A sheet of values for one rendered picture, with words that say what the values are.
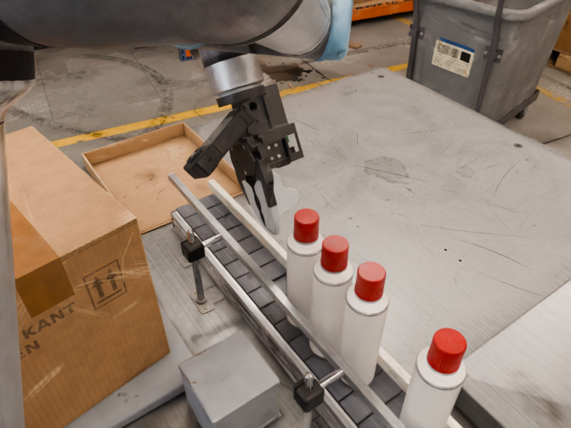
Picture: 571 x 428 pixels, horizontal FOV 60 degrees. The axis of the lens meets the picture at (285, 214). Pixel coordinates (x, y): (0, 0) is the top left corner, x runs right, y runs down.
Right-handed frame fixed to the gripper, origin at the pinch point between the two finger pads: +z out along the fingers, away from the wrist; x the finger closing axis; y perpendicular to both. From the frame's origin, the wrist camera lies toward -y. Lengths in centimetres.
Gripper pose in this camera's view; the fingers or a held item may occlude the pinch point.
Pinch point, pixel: (268, 228)
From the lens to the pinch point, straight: 73.5
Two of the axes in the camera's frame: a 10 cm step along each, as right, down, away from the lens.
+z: 2.9, 9.3, 2.4
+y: 8.2, -3.7, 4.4
